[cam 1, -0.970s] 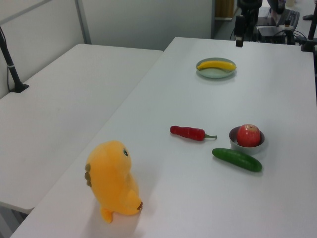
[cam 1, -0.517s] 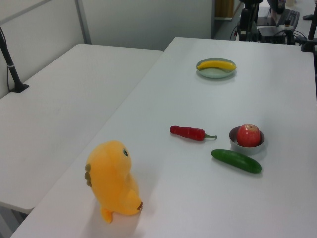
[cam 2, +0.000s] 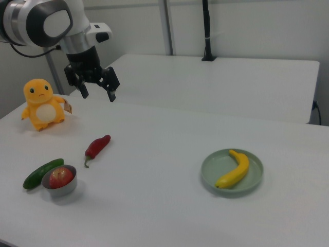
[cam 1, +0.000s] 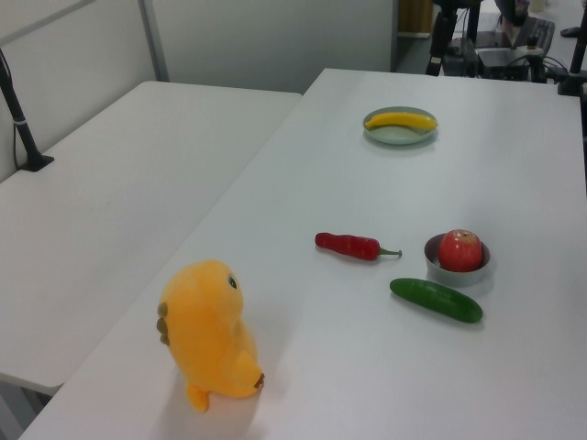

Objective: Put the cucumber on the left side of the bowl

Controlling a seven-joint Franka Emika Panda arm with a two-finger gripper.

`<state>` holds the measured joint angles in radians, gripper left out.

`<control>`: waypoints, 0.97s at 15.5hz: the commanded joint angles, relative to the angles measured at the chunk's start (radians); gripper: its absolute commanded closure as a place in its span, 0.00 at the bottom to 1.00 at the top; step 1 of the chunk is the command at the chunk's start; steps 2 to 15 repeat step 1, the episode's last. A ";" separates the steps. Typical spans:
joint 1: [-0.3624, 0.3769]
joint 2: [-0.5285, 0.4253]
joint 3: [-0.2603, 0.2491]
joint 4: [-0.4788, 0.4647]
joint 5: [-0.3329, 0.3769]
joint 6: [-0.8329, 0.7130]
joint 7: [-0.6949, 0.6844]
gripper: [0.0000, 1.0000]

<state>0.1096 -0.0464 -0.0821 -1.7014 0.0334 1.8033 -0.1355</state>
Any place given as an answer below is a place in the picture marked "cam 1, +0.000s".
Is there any green cucumber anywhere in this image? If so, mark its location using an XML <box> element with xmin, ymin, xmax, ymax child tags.
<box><xmin>389</xmin><ymin>277</ymin><xmax>484</xmax><ymax>325</ymax></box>

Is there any grey metal partition post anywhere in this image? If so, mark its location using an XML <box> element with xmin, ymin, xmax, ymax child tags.
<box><xmin>137</xmin><ymin>0</ymin><xmax>170</xmax><ymax>83</ymax></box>

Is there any black clamped camera stand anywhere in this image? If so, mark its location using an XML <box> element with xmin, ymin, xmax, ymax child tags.
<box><xmin>557</xmin><ymin>0</ymin><xmax>587</xmax><ymax>96</ymax></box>

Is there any orange plush toy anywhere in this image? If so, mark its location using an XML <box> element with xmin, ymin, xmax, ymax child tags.
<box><xmin>157</xmin><ymin>258</ymin><xmax>267</xmax><ymax>414</ymax></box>

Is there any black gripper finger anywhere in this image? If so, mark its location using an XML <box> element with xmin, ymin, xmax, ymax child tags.
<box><xmin>425</xmin><ymin>12</ymin><xmax>458</xmax><ymax>77</ymax></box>

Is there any black vertical pole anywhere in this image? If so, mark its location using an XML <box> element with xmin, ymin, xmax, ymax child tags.
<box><xmin>466</xmin><ymin>5</ymin><xmax>482</xmax><ymax>45</ymax></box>

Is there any white side table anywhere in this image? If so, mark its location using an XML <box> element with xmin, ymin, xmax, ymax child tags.
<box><xmin>0</xmin><ymin>81</ymin><xmax>303</xmax><ymax>398</ymax></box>

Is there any red apple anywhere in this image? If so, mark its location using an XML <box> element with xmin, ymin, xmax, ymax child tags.
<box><xmin>437</xmin><ymin>228</ymin><xmax>484</xmax><ymax>272</ymax></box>

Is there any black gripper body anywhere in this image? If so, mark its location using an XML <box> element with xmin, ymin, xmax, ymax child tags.
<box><xmin>433</xmin><ymin>0</ymin><xmax>481</xmax><ymax>14</ymax></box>

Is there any small metal bowl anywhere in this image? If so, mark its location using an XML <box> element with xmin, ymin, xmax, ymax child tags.
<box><xmin>423</xmin><ymin>232</ymin><xmax>493</xmax><ymax>289</ymax></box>

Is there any yellow banana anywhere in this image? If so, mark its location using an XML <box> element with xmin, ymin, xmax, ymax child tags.
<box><xmin>364</xmin><ymin>111</ymin><xmax>438</xmax><ymax>134</ymax></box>

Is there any black camera stand with base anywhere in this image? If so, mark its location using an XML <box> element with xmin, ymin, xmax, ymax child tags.
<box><xmin>0</xmin><ymin>48</ymin><xmax>55</xmax><ymax>173</ymax></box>

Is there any red chili pepper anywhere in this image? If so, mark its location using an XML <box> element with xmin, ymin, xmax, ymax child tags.
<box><xmin>315</xmin><ymin>232</ymin><xmax>404</xmax><ymax>262</ymax></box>

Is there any black computer keyboard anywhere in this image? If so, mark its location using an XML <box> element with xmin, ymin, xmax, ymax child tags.
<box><xmin>516</xmin><ymin>16</ymin><xmax>557</xmax><ymax>50</ymax></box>

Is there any pale green round plate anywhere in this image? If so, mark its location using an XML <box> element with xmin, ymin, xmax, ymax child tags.
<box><xmin>362</xmin><ymin>106</ymin><xmax>439</xmax><ymax>147</ymax></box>

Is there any black electronics box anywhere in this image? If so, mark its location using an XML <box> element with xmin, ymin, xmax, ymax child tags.
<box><xmin>476</xmin><ymin>47</ymin><xmax>528</xmax><ymax>82</ymax></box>

